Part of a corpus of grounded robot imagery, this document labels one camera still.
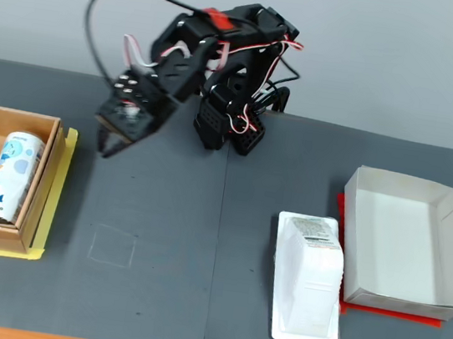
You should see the white blue drink can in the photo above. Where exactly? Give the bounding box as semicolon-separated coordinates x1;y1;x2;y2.
0;129;48;230

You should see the red tape strip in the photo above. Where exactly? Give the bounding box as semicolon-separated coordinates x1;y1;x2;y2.
199;6;238;35

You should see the white plastic food package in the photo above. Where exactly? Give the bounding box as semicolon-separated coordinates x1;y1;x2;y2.
261;209;357;339

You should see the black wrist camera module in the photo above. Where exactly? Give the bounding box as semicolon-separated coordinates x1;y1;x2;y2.
90;94;159;146

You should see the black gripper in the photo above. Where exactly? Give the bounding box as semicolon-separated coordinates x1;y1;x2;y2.
92;64;184;169

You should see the grey textured mat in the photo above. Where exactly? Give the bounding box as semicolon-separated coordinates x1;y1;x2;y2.
0;59;241;339
202;105;453;339

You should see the red paper sheet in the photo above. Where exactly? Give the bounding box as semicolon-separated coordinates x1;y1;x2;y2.
319;191;453;331

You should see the red white servo wire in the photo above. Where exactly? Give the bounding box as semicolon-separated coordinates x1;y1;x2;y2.
205;26;309;85
118;32;197;78

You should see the yellow paper sheet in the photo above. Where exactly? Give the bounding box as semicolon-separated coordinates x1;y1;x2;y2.
0;117;81;267

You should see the white paper box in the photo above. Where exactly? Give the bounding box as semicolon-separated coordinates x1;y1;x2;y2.
328;163;453;323

